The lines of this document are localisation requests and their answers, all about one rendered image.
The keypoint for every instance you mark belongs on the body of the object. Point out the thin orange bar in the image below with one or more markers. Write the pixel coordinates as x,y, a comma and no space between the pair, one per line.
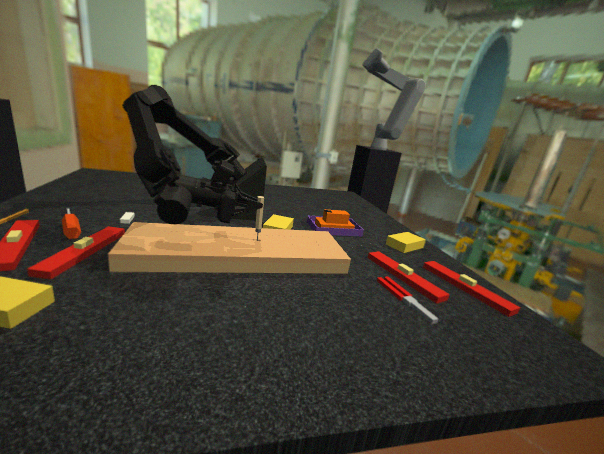
14,216

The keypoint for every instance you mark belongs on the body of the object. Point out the yellow flat block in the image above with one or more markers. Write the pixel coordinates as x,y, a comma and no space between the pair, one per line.
278,222
405,242
21,299

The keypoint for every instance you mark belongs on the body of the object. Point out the purple shallow tray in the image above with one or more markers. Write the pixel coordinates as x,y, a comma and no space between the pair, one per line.
357,231

